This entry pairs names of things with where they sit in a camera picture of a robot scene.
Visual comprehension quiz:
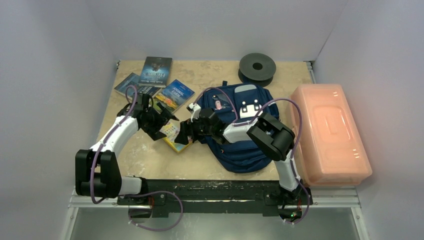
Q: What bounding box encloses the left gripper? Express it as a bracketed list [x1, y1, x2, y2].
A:
[141, 101, 178, 140]

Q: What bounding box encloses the colourful crayon box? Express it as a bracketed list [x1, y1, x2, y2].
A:
[160, 120, 193, 153]

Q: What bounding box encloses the dark cover book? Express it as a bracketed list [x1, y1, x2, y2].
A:
[138, 56, 173, 88]

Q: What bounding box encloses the pink eraser stick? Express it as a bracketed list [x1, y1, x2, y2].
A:
[215, 100, 222, 110]

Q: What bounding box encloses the navy blue student backpack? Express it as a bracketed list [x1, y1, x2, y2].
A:
[195, 83, 273, 174]

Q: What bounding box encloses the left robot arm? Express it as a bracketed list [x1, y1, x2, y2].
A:
[75, 93, 177, 205]

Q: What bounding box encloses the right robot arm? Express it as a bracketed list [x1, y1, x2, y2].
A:
[174, 104, 301, 204]

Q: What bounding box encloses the animal farm book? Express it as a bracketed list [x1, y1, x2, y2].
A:
[153, 79, 195, 113]

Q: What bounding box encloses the blue cover book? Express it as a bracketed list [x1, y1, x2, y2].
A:
[114, 72, 161, 97]

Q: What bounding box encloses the dark grey filament spool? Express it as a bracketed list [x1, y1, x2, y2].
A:
[238, 52, 277, 88]

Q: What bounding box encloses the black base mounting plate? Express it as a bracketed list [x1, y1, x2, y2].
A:
[117, 179, 313, 221]

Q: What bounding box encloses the translucent orange plastic box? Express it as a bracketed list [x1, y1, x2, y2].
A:
[287, 84, 373, 187]

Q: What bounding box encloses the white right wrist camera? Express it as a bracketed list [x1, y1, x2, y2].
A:
[186, 102, 202, 122]

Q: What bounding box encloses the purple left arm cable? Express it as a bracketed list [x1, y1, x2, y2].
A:
[90, 85, 139, 205]

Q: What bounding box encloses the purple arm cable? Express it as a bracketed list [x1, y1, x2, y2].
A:
[193, 86, 312, 225]
[90, 85, 139, 205]

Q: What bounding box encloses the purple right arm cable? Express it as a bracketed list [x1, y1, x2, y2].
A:
[193, 86, 312, 225]

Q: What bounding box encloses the aluminium frame rail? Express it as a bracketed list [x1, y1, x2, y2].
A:
[59, 186, 370, 240]

